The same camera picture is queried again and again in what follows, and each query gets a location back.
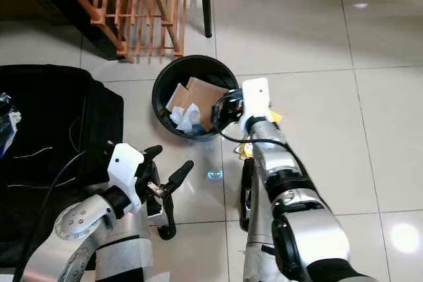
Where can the white crumpled paper ball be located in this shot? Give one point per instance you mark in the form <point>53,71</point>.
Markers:
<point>185,118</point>

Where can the yellow wrapper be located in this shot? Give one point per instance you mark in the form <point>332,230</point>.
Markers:
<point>246,148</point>

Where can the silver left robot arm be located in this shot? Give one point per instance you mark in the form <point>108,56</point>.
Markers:
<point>82,226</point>

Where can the blue and white packet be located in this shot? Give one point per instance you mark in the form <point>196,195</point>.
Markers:
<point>10,123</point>

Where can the brown cardboard piece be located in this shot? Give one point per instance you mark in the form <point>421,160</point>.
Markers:
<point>205,97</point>

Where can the black fabric bag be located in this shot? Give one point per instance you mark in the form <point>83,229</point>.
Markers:
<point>63,110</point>

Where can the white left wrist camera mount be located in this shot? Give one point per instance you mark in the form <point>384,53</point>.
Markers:
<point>125,166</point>

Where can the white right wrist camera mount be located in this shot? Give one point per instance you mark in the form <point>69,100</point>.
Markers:
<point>256,97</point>

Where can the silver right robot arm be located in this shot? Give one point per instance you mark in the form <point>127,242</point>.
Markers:
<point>317,229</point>

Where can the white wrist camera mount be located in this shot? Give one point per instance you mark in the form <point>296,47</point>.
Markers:
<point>125,166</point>
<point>256,97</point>

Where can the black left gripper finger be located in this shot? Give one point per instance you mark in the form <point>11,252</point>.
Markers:
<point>153,152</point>
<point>180,177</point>

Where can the wooden slatted rack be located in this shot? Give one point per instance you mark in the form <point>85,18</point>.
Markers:
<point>139,4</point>

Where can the black round rubbish bin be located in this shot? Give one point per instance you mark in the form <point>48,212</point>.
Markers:
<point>188,64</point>

